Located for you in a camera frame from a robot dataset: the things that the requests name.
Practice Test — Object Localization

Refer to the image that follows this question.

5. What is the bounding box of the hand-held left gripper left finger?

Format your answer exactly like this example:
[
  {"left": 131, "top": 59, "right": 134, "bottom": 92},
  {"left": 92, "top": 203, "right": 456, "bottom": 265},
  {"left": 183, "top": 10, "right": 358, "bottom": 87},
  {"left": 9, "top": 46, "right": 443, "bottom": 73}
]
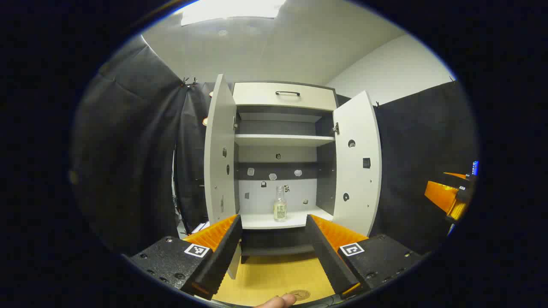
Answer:
[{"left": 128, "top": 214, "right": 243, "bottom": 300}]

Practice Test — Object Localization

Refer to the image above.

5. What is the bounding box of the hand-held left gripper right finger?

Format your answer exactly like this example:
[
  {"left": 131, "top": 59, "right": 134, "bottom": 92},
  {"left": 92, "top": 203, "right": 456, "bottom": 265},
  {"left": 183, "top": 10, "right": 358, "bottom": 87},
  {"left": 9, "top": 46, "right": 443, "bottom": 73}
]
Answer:
[{"left": 305, "top": 214, "right": 422, "bottom": 300}]

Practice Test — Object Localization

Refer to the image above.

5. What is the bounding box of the clear glass bottle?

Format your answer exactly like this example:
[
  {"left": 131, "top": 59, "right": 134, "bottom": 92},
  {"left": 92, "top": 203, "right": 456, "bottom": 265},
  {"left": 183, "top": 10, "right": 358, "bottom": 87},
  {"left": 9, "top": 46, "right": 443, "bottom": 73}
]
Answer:
[{"left": 274, "top": 185, "right": 288, "bottom": 222}]

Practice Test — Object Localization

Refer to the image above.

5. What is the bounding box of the white cabinet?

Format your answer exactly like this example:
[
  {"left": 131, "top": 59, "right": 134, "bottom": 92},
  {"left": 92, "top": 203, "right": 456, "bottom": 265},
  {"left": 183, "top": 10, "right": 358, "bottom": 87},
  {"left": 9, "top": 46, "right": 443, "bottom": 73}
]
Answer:
[{"left": 232, "top": 81, "right": 339, "bottom": 264}]

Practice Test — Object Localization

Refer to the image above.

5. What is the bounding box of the white cabinet drawer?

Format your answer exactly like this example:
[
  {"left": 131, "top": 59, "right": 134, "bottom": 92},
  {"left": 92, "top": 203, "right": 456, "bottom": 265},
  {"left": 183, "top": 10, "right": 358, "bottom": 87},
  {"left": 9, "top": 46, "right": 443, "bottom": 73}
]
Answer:
[{"left": 232, "top": 82, "right": 338, "bottom": 112}]

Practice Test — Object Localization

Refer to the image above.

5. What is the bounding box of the black backdrop cloth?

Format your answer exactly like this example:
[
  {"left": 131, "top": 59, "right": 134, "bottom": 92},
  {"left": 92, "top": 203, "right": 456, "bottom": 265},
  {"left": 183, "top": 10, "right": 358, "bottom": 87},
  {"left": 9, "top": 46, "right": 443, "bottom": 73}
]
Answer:
[{"left": 71, "top": 36, "right": 478, "bottom": 257}]

